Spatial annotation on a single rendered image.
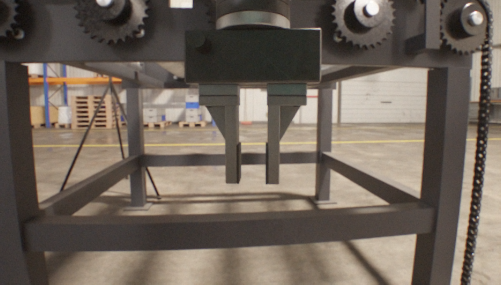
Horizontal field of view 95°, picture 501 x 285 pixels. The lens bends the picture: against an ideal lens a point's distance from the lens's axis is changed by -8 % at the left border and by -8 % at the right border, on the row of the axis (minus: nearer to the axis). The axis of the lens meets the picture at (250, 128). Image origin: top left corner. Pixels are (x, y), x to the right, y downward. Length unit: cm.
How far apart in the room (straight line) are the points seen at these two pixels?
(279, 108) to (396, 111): 1166
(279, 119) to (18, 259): 78
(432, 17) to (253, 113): 913
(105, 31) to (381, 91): 1117
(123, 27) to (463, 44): 85
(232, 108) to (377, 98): 1118
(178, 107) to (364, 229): 930
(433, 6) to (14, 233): 118
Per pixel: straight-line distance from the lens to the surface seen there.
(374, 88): 1134
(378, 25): 69
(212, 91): 25
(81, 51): 73
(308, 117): 1013
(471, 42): 89
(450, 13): 86
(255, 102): 972
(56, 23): 78
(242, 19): 24
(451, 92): 87
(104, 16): 64
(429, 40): 76
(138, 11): 65
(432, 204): 92
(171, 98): 987
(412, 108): 1236
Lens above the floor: 63
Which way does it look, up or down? 5 degrees down
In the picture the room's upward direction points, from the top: straight up
